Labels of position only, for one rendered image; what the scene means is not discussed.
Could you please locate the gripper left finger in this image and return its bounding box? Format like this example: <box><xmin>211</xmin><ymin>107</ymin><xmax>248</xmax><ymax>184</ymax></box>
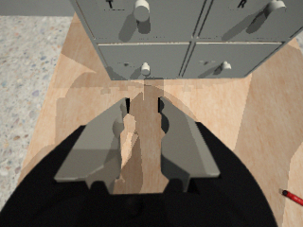
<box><xmin>0</xmin><ymin>97</ymin><xmax>130</xmax><ymax>227</ymax></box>

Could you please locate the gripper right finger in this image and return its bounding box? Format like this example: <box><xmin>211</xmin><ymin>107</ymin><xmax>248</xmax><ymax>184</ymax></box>
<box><xmin>158</xmin><ymin>96</ymin><xmax>278</xmax><ymax>227</ymax></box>

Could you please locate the grey chest of drawers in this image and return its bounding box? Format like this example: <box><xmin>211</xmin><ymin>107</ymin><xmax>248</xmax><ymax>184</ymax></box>
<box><xmin>69</xmin><ymin>0</ymin><xmax>303</xmax><ymax>80</ymax></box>

